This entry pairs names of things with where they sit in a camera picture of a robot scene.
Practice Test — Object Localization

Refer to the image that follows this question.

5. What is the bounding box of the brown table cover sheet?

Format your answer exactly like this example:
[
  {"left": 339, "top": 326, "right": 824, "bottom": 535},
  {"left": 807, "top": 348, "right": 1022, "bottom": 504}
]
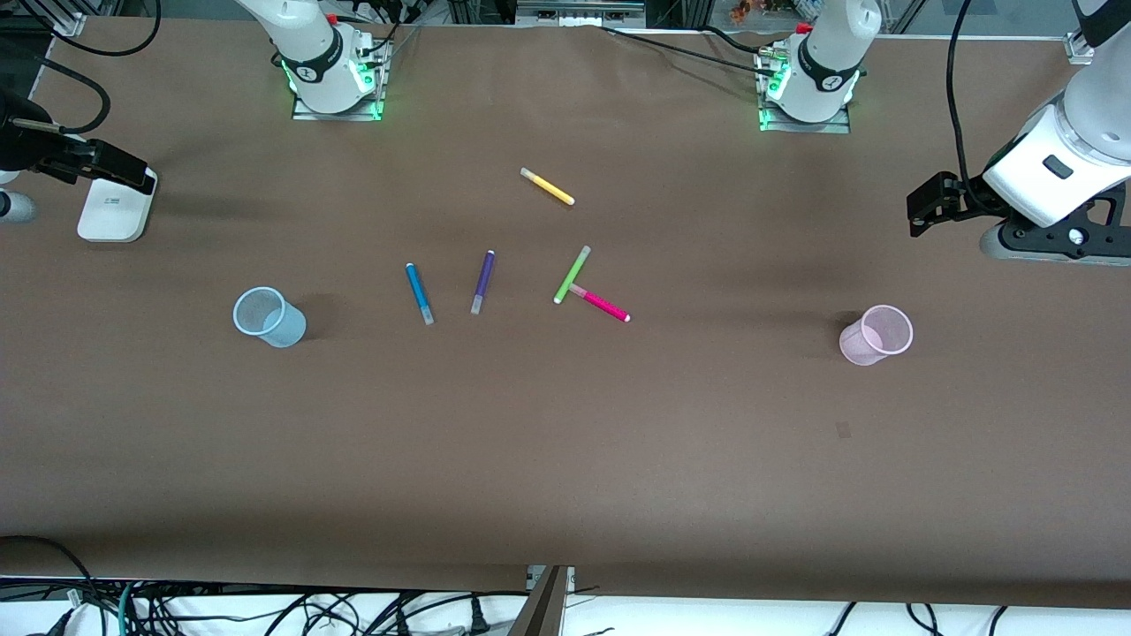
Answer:
[{"left": 0, "top": 18, "right": 1131, "bottom": 610}]

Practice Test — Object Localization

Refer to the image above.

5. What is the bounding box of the green marker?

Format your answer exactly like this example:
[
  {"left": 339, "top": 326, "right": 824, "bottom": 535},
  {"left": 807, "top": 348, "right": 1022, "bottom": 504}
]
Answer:
[{"left": 553, "top": 246, "right": 592, "bottom": 306}]

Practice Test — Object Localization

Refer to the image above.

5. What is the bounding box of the black looped floor cable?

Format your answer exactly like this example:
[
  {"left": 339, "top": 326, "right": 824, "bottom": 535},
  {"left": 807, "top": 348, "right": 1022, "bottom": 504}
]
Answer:
[{"left": 0, "top": 534, "right": 96, "bottom": 610}]

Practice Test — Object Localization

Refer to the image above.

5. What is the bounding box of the black base cable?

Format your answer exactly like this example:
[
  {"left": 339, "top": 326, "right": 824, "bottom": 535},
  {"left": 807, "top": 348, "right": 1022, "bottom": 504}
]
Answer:
[{"left": 353, "top": 13, "right": 421, "bottom": 56}]

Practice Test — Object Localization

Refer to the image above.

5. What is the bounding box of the blue mesh cup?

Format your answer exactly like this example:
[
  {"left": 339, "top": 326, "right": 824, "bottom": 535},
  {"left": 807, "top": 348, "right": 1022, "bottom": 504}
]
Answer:
[{"left": 232, "top": 286, "right": 307, "bottom": 348}]

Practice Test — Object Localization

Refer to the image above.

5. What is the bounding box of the purple marker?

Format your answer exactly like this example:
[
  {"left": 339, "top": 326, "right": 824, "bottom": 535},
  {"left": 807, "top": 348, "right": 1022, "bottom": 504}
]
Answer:
[{"left": 470, "top": 250, "right": 496, "bottom": 315}]

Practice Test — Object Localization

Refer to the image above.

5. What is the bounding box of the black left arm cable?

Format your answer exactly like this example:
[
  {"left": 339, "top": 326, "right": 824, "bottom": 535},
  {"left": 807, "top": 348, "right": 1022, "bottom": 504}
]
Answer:
[{"left": 945, "top": 0, "right": 998, "bottom": 211}]

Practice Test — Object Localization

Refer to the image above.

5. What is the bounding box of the aluminium frame rail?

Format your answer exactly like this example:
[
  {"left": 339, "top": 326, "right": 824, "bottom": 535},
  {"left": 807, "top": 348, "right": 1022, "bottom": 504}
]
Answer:
[{"left": 517, "top": 0, "right": 646, "bottom": 26}]

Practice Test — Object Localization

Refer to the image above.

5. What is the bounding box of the black cable across table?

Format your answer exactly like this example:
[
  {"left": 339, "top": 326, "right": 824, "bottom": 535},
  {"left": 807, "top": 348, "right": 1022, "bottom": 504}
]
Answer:
[{"left": 601, "top": 25, "right": 778, "bottom": 70}]

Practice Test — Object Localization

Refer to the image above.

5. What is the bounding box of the pink mesh cup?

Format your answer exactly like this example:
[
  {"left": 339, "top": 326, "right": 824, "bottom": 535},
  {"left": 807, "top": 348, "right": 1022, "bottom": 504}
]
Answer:
[{"left": 839, "top": 305, "right": 915, "bottom": 367}]

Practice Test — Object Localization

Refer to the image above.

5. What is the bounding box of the white stand base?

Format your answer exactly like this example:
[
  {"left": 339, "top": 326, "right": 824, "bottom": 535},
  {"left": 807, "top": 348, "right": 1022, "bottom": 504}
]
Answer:
[{"left": 78, "top": 168, "right": 158, "bottom": 243}]

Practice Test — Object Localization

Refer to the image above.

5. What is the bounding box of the blue marker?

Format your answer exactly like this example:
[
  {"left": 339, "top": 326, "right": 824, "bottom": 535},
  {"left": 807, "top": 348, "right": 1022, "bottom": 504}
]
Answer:
[{"left": 405, "top": 262, "right": 435, "bottom": 326}]

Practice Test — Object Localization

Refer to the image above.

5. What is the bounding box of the yellow marker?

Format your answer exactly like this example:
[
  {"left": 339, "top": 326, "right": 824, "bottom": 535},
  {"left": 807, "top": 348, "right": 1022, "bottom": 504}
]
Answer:
[{"left": 520, "top": 167, "right": 576, "bottom": 207}]

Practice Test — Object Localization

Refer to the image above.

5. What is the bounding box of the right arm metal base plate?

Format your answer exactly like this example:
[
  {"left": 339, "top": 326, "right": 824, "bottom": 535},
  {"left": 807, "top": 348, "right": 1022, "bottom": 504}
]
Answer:
[{"left": 292, "top": 40, "right": 390, "bottom": 122}]

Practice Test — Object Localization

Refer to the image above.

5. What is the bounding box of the long black right arm cable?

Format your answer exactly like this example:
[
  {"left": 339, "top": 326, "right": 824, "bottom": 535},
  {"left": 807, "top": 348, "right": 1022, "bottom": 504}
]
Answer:
[{"left": 53, "top": 0, "right": 164, "bottom": 58}]

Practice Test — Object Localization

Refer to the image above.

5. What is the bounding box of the pink marker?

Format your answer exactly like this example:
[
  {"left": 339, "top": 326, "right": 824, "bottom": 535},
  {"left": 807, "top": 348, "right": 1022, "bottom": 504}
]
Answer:
[{"left": 570, "top": 283, "right": 632, "bottom": 323}]

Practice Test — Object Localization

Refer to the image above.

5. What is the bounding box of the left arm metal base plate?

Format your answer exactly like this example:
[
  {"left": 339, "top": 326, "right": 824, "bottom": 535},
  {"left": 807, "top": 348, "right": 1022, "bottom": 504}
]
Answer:
[{"left": 758, "top": 49, "right": 854, "bottom": 135}]

